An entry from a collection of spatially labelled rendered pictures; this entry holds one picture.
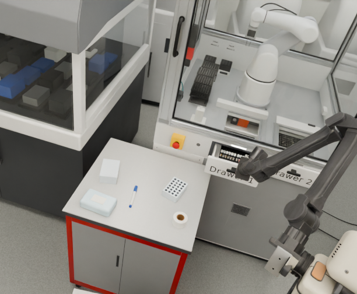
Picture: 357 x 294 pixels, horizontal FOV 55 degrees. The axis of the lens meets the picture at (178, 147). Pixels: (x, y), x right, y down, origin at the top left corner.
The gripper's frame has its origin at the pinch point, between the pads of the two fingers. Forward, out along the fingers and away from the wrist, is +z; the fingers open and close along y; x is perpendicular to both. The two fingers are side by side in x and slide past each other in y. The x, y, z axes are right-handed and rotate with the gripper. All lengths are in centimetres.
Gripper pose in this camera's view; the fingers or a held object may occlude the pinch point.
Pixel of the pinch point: (242, 170)
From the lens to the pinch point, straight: 171.3
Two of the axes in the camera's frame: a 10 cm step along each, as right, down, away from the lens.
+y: 3.1, -9.5, 1.0
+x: -9.5, -3.0, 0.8
